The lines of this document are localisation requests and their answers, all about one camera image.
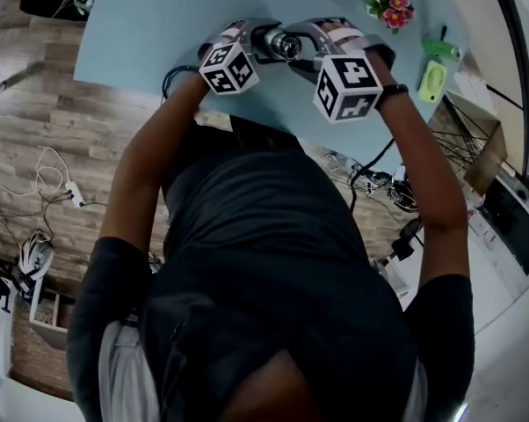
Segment black wristband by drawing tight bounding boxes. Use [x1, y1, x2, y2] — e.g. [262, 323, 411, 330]
[373, 84, 409, 110]

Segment white power strip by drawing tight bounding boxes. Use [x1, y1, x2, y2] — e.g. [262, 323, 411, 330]
[64, 180, 86, 209]

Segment white wooden rack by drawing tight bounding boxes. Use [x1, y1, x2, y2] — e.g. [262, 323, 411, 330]
[369, 252, 413, 312]

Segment white helmet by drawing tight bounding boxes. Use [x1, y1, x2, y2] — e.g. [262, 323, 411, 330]
[18, 229, 55, 283]

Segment person's left hand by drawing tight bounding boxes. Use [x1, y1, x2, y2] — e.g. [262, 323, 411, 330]
[214, 20, 247, 44]

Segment person's right hand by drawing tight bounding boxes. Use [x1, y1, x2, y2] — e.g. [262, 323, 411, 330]
[319, 17, 365, 55]

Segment white wooden crate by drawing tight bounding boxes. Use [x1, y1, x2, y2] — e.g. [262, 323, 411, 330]
[29, 274, 79, 351]

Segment person's right forearm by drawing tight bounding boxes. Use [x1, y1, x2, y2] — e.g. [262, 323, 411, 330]
[373, 70, 470, 280]

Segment dark metal cylindrical part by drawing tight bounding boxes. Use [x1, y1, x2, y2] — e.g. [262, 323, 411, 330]
[266, 32, 303, 62]

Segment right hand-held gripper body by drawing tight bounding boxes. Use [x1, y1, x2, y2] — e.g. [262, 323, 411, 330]
[311, 35, 397, 126]

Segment small pink flower pot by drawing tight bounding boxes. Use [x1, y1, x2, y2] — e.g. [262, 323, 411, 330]
[366, 0, 416, 34]

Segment person's left forearm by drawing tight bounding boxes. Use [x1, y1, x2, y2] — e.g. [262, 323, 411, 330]
[98, 73, 209, 258]

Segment wooden table with wire legs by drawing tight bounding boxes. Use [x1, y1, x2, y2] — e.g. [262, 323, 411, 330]
[431, 90, 527, 198]

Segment person's black shirt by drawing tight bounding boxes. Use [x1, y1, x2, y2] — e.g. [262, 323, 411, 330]
[66, 114, 476, 422]

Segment lime green handheld fan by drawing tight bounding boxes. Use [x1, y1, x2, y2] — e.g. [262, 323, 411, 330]
[417, 59, 448, 104]

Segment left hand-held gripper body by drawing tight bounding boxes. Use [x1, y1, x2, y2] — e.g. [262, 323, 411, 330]
[197, 18, 261, 97]

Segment black headphones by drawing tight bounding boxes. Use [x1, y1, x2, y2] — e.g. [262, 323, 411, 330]
[385, 176, 420, 214]

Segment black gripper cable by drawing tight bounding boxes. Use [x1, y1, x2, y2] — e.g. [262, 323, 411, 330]
[349, 136, 396, 211]
[160, 62, 203, 106]

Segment green plastic bottle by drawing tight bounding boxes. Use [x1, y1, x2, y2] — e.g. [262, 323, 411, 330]
[421, 24, 462, 63]

